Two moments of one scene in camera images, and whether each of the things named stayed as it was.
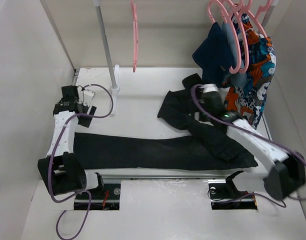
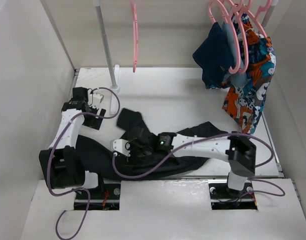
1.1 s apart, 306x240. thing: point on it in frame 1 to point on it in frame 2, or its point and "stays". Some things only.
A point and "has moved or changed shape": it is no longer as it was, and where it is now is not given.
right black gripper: x=202 y=102 to x=133 y=156
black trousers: x=187 y=140 has moved or changed shape
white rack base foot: x=115 y=90 stays
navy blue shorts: x=213 y=55 stays
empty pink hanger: x=135 y=35 stays
